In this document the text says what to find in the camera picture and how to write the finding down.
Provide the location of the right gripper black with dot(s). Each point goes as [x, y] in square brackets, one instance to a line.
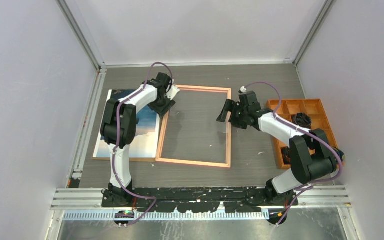
[232, 106]

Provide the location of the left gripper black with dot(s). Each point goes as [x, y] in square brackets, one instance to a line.
[162, 111]

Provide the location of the pink wooden picture frame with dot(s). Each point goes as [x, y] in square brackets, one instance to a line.
[164, 124]

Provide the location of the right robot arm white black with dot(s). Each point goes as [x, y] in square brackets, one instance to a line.
[311, 156]

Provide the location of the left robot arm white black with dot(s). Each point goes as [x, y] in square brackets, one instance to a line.
[119, 125]

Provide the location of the orange compartment tray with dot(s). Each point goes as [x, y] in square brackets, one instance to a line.
[313, 108]

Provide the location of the dark red-striped rolled item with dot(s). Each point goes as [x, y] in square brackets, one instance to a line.
[285, 153]

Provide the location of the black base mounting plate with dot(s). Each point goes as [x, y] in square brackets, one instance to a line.
[248, 199]

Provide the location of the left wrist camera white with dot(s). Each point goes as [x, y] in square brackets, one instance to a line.
[171, 94]

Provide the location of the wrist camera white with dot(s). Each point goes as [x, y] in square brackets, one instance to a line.
[242, 90]
[171, 94]

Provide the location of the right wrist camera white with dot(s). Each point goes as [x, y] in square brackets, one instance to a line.
[242, 90]

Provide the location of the aluminium front rail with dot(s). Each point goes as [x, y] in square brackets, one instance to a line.
[322, 196]

